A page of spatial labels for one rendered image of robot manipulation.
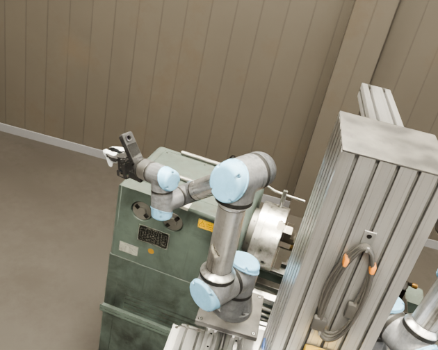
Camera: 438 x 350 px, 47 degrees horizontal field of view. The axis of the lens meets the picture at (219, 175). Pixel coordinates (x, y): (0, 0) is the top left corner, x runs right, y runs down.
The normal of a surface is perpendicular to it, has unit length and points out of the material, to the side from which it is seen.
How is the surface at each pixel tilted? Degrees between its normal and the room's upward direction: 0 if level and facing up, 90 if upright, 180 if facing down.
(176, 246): 90
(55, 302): 0
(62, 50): 90
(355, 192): 90
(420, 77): 90
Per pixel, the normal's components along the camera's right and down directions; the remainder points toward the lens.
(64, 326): 0.19, -0.85
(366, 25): -0.18, 0.45
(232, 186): -0.68, 0.11
